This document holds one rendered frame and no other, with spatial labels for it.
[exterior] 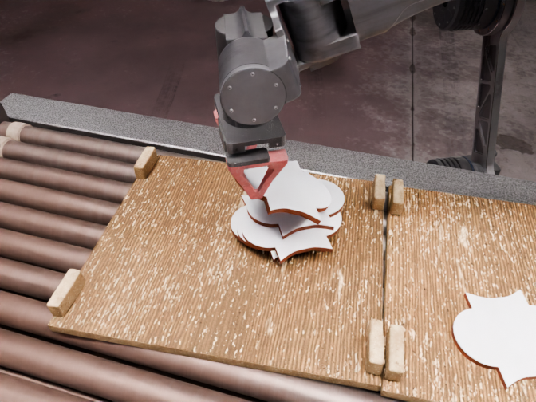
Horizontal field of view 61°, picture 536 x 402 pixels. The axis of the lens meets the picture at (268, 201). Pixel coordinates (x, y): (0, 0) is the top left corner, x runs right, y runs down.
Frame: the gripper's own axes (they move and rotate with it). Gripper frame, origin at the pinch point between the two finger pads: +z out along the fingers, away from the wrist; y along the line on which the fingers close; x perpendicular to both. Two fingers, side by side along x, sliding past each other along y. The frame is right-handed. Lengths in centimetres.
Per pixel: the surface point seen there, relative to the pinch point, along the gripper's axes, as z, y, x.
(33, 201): 14.8, -18.3, -33.7
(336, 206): 8.3, 0.3, 12.4
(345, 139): 107, -136, 75
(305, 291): 12.4, 10.7, 4.8
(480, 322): 11.6, 20.5, 24.3
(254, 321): 12.3, 13.5, -2.6
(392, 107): 108, -160, 113
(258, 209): 8.2, -1.6, 1.2
